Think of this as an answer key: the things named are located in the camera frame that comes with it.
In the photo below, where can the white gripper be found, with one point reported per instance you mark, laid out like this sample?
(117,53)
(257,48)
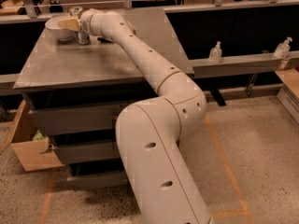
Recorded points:
(85,21)

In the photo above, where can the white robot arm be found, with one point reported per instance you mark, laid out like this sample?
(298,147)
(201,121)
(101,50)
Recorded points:
(147,131)

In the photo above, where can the white ceramic bowl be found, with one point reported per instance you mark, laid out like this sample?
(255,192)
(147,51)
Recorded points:
(58,32)

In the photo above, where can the grey drawer cabinet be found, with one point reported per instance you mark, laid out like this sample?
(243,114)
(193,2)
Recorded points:
(64,74)

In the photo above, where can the top grey drawer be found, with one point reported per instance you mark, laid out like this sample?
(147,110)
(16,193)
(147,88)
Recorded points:
(76,119)

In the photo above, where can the grey drawer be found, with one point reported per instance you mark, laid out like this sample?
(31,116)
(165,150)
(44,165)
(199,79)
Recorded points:
(98,181)
(76,119)
(86,151)

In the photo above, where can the green object in box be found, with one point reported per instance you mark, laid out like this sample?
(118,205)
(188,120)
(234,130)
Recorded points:
(39,136)

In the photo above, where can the middle grey drawer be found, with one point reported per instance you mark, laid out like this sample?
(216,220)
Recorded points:
(86,151)

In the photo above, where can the brown cardboard box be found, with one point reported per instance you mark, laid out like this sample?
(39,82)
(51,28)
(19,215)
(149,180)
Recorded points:
(33,154)

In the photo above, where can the clear sanitizer bottle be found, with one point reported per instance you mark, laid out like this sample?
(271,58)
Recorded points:
(215,53)

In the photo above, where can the bottom grey drawer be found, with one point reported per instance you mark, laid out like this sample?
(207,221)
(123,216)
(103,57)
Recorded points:
(98,181)

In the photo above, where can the grey metal rail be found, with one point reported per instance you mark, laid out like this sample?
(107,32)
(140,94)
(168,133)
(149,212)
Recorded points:
(241,65)

